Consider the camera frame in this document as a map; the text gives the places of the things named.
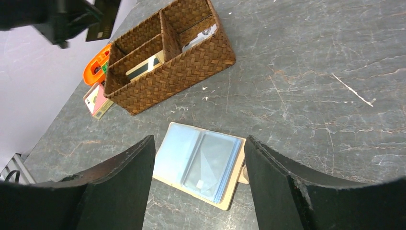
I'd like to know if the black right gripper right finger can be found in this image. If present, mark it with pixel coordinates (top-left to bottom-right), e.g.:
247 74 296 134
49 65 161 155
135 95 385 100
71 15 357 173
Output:
244 136 406 230

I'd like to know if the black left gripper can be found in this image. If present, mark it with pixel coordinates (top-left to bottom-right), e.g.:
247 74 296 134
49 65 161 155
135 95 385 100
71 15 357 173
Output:
0 0 103 49

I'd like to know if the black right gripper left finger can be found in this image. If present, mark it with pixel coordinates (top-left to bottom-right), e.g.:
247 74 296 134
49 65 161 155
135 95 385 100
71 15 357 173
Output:
0 135 156 230

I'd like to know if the grey card in holder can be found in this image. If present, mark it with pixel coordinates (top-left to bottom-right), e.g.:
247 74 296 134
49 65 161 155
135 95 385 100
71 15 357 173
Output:
181 131 241 204

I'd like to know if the pink triangle picture card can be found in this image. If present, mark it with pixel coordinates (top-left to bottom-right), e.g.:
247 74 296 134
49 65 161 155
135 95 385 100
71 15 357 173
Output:
83 83 113 119

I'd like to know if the gold card magnetic stripe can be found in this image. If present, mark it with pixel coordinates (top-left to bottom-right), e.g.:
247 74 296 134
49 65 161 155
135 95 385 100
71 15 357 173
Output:
126 50 164 81

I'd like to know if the silver white card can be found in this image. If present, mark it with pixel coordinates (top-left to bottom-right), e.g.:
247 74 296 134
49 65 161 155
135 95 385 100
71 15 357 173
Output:
182 24 217 52

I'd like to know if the orange plastic letter toy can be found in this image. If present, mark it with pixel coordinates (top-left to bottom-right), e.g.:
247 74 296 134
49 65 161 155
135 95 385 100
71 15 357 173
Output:
83 44 111 86

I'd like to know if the small green brick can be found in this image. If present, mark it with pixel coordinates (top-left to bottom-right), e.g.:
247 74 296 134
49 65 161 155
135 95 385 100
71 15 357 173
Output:
101 61 109 74

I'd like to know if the woven wicker divided basket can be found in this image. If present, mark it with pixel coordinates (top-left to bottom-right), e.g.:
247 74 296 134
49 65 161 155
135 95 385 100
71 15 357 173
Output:
104 0 236 115

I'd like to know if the aluminium frame rail left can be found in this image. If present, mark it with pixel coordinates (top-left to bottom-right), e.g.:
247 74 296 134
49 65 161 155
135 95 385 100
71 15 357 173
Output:
0 153 36 185

